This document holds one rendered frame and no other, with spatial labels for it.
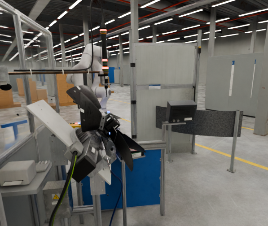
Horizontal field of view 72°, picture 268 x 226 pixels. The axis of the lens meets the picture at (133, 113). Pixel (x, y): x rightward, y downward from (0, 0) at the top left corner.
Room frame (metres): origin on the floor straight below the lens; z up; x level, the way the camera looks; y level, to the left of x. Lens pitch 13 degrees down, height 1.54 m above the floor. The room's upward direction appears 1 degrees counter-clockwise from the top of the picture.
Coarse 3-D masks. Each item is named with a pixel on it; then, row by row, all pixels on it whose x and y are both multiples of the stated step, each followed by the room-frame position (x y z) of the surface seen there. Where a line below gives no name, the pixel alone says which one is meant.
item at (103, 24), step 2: (102, 18) 1.31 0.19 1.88; (102, 20) 1.31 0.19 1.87; (102, 22) 1.31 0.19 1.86; (102, 24) 1.30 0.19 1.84; (104, 24) 1.30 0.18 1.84; (102, 26) 1.30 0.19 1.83; (104, 26) 1.30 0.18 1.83; (102, 28) 1.33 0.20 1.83; (104, 28) 1.33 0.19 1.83; (106, 74) 1.30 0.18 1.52; (104, 76) 1.30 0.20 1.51; (106, 76) 1.30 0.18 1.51; (106, 78) 1.30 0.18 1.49; (106, 80) 1.30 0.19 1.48; (106, 82) 1.30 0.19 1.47; (106, 86) 1.30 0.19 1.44; (106, 88) 1.31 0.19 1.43
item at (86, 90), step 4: (72, 88) 1.26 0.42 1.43; (76, 88) 1.29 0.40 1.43; (80, 88) 1.31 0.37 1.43; (84, 88) 1.34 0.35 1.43; (88, 88) 1.37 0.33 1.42; (68, 92) 1.22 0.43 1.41; (72, 92) 1.24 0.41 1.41; (84, 92) 1.30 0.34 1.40; (88, 92) 1.33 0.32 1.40; (92, 92) 1.36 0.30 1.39; (72, 96) 1.22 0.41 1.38; (76, 96) 1.24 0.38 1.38; (88, 96) 1.29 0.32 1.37; (92, 96) 1.32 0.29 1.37; (76, 100) 1.22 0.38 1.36; (92, 100) 1.29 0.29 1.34; (96, 100) 1.31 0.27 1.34; (96, 104) 1.28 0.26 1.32; (100, 104) 1.30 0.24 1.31; (100, 108) 1.27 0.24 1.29
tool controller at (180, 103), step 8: (168, 104) 1.73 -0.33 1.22; (176, 104) 1.69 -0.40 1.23; (184, 104) 1.69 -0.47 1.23; (192, 104) 1.69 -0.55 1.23; (168, 112) 1.72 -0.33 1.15; (176, 112) 1.69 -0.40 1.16; (184, 112) 1.70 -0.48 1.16; (192, 112) 1.71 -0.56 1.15; (168, 120) 1.72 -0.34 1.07; (176, 120) 1.71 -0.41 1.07; (184, 120) 1.72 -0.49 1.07; (192, 120) 1.73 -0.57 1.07
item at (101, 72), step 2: (100, 72) 1.27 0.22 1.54; (102, 72) 1.28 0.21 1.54; (98, 74) 1.29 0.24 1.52; (100, 74) 1.27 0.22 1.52; (102, 74) 1.28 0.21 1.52; (104, 74) 1.29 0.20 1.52; (98, 76) 1.29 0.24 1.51; (100, 76) 1.27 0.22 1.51; (102, 76) 1.28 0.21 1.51; (100, 78) 1.30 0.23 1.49; (102, 78) 1.28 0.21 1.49; (104, 78) 1.29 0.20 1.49; (100, 80) 1.30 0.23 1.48; (102, 80) 1.28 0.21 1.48; (104, 80) 1.29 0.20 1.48; (100, 82) 1.30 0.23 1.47; (102, 82) 1.28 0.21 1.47; (104, 82) 1.29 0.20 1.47; (102, 84) 1.29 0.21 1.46; (104, 84) 1.28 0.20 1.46; (106, 84) 1.28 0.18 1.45; (108, 84) 1.29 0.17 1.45; (110, 84) 1.31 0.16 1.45
